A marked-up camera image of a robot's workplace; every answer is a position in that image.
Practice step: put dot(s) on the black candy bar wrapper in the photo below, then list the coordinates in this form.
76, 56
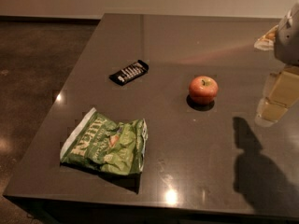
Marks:
130, 73

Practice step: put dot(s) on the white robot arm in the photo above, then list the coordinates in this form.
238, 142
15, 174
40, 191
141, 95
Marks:
286, 46

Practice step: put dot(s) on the green jalapeno chip bag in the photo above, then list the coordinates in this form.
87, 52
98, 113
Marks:
102, 145

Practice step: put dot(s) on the red apple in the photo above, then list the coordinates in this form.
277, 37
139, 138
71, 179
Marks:
203, 90

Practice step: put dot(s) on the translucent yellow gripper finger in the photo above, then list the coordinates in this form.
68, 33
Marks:
266, 41
280, 93

